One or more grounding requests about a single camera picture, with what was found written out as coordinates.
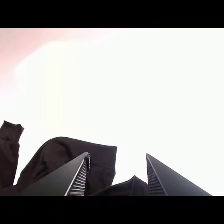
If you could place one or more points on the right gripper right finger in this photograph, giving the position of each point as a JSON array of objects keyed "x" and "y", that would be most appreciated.
[{"x": 166, "y": 182}]

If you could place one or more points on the black garment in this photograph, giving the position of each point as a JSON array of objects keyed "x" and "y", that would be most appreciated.
[{"x": 53, "y": 156}]

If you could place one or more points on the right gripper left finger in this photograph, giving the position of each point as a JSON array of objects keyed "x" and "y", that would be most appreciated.
[{"x": 68, "y": 180}]

